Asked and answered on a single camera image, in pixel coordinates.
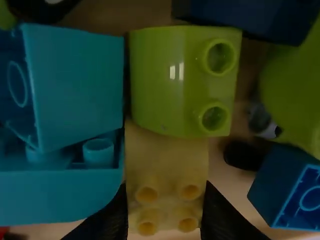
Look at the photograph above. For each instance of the large green toy brick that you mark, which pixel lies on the large green toy brick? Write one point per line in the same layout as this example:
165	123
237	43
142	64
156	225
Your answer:
287	87

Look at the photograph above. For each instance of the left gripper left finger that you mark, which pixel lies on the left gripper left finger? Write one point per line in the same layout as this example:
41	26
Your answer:
107	222

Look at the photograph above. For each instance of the yellow toy brick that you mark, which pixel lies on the yellow toy brick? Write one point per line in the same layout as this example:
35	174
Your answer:
165	162

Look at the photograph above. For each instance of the teal toy brick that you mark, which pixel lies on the teal toy brick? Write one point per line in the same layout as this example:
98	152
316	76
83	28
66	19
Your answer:
55	192
70	82

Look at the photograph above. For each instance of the black toy wheel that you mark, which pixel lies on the black toy wheel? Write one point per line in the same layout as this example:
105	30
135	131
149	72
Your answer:
240	156

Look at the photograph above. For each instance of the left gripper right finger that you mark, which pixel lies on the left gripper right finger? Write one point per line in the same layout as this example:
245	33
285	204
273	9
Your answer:
220	220

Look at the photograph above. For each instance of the red toy brick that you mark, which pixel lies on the red toy brick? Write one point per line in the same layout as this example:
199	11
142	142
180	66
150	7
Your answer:
3	232

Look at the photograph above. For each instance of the blue toy brick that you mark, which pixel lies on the blue toy brick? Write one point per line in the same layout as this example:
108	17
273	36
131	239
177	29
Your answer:
237	17
275	180

